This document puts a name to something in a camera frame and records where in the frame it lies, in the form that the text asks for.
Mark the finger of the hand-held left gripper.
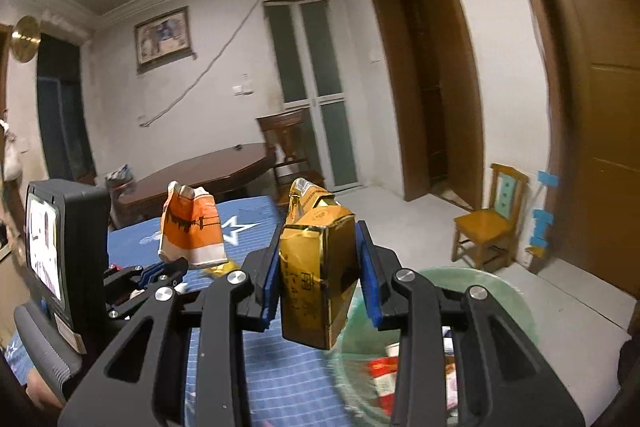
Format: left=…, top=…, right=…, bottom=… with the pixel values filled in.
left=102, top=257, right=190, bottom=292
left=106, top=289, right=157, bottom=322

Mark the green translucent bin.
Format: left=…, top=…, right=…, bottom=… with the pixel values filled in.
left=325, top=267, right=540, bottom=427

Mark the dark wooden chair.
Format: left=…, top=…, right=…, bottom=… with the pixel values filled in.
left=256, top=108, right=326, bottom=188

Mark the person's left hand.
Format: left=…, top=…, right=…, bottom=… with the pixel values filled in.
left=25, top=367, right=67, bottom=409

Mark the orange white cigarette pack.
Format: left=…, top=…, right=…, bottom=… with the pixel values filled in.
left=158, top=180, right=227, bottom=271

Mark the dark window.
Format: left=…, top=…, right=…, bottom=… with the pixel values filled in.
left=36, top=33, right=97, bottom=184

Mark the hanging white plastic bag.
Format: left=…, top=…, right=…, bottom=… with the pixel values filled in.
left=1, top=109, right=25, bottom=182

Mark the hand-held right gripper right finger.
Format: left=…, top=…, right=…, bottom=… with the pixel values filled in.
left=356, top=219, right=587, bottom=427

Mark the red carton box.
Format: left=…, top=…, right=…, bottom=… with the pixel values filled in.
left=369, top=354, right=402, bottom=414

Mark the frosted glass double door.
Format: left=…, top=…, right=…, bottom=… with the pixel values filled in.
left=262, top=0, right=361, bottom=191

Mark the gold round wall clock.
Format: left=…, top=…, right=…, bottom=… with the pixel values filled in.
left=11, top=16, right=42, bottom=64

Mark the yellow wrapper scrap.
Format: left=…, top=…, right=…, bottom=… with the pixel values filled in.
left=204, top=259, right=237, bottom=279

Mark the blue star-print tablecloth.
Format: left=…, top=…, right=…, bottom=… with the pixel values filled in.
left=0, top=194, right=353, bottom=427

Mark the small yellow wooden chair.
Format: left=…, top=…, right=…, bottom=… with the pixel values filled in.
left=451, top=163, right=530, bottom=273

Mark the brown wooden door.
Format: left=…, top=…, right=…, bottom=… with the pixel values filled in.
left=487, top=0, right=640, bottom=308

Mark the round dark wooden table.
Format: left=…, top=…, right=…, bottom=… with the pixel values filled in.
left=112, top=143, right=277, bottom=228

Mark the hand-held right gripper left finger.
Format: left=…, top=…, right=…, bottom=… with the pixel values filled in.
left=59, top=223, right=282, bottom=427

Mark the brown wooden doorway frame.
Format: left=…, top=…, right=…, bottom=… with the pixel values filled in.
left=362, top=0, right=486, bottom=212

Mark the framed elephant picture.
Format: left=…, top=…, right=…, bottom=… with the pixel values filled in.
left=133, top=6, right=196, bottom=74

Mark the gold cigarette pack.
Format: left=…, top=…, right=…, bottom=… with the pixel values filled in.
left=278, top=178, right=357, bottom=351

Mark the rope on wall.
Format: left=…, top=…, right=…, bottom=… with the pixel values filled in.
left=139, top=0, right=264, bottom=128

